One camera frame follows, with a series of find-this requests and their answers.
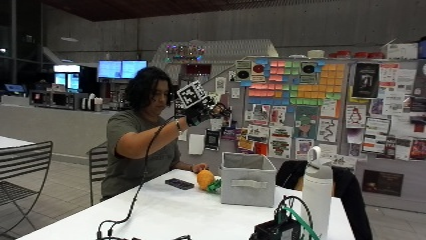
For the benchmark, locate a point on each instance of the person in gray t-shirt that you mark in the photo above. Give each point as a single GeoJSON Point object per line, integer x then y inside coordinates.
{"type": "Point", "coordinates": [133, 156]}

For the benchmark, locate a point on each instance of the black portrait poster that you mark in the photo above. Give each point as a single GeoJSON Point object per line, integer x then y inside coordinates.
{"type": "Point", "coordinates": [366, 80]}

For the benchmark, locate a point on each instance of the red round container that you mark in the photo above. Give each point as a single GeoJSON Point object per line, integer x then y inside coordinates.
{"type": "Point", "coordinates": [342, 54]}
{"type": "Point", "coordinates": [375, 55]}
{"type": "Point", "coordinates": [361, 54]}

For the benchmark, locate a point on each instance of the blue wall monitor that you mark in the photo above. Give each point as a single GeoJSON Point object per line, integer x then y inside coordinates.
{"type": "Point", "coordinates": [133, 68]}
{"type": "Point", "coordinates": [109, 69]}

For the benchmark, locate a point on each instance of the black jacket on chair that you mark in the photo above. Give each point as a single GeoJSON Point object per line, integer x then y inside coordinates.
{"type": "Point", "coordinates": [353, 200]}

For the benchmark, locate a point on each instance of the lit drinks fridge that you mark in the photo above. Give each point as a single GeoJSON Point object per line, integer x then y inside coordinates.
{"type": "Point", "coordinates": [67, 78]}

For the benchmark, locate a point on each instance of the white cardboard box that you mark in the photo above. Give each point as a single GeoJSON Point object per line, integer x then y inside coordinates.
{"type": "Point", "coordinates": [401, 50]}

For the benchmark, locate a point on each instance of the black electronics box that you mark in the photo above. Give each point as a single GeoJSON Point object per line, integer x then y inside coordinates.
{"type": "Point", "coordinates": [274, 231]}

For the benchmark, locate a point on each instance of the white marker cube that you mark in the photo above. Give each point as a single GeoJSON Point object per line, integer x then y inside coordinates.
{"type": "Point", "coordinates": [190, 94]}

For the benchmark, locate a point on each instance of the gray fabric storage box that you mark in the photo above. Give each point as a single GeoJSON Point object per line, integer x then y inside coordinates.
{"type": "Point", "coordinates": [248, 186]}

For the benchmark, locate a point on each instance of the white round bowl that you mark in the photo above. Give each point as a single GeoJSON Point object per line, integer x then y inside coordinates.
{"type": "Point", "coordinates": [315, 53]}

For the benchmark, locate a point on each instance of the dark landscape poster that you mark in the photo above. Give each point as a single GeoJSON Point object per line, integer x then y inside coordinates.
{"type": "Point", "coordinates": [382, 182]}

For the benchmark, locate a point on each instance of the stack of white cups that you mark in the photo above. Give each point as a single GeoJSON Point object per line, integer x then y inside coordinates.
{"type": "Point", "coordinates": [90, 101]}

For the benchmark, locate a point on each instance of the black flat remote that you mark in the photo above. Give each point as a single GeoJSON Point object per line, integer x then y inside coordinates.
{"type": "Point", "coordinates": [180, 183]}

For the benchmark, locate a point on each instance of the gray service counter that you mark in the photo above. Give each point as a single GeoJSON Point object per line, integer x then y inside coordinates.
{"type": "Point", "coordinates": [53, 126]}

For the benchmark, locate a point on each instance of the black metal slatted chair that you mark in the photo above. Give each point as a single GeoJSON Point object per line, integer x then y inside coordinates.
{"type": "Point", "coordinates": [21, 166]}
{"type": "Point", "coordinates": [98, 163]}

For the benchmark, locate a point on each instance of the orange and green plush toy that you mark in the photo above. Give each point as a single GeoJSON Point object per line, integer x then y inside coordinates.
{"type": "Point", "coordinates": [206, 179]}

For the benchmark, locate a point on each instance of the white water bottle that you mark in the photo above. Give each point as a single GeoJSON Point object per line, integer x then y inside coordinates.
{"type": "Point", "coordinates": [317, 196]}

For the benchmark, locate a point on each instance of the group of coloured sticky notes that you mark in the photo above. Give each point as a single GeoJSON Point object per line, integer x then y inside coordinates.
{"type": "Point", "coordinates": [310, 83]}

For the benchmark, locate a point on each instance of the gray notice board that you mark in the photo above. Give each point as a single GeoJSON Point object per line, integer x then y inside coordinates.
{"type": "Point", "coordinates": [399, 166]}

